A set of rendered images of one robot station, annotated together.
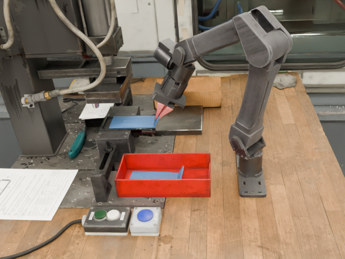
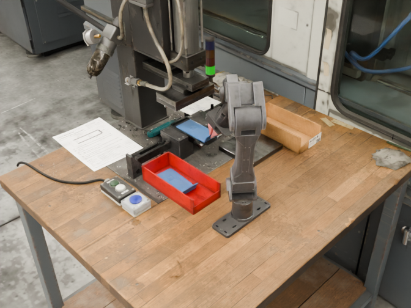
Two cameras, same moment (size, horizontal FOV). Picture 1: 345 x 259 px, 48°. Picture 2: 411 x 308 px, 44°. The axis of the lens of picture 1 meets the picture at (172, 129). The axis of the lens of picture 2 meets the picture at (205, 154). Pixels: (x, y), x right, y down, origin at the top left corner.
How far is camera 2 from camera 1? 0.92 m
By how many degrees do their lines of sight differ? 32
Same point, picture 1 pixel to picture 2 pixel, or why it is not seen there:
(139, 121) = (200, 132)
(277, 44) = (244, 118)
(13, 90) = (125, 69)
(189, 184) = (181, 196)
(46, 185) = (115, 148)
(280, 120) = (329, 192)
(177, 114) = not seen: hidden behind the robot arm
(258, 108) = (238, 163)
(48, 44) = (146, 46)
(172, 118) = not seen: hidden behind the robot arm
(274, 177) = (253, 230)
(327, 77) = not seen: outside the picture
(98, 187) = (129, 165)
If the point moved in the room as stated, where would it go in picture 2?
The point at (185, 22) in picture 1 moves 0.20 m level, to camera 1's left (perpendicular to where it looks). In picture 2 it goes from (328, 57) to (284, 44)
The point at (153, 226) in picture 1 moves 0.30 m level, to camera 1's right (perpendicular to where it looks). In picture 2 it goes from (132, 208) to (210, 252)
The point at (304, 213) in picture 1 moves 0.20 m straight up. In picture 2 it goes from (235, 264) to (236, 209)
